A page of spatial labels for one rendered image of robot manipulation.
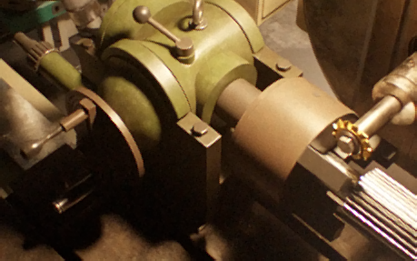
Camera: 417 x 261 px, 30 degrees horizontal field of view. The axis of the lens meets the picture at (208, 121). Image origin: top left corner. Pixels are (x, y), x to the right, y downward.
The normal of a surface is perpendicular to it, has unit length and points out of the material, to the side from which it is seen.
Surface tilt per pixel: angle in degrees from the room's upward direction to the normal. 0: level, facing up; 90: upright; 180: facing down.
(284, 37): 0
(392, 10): 90
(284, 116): 17
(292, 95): 6
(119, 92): 38
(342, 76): 90
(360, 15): 90
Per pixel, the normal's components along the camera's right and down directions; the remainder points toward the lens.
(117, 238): 0.00, -0.64
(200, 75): -0.42, -0.19
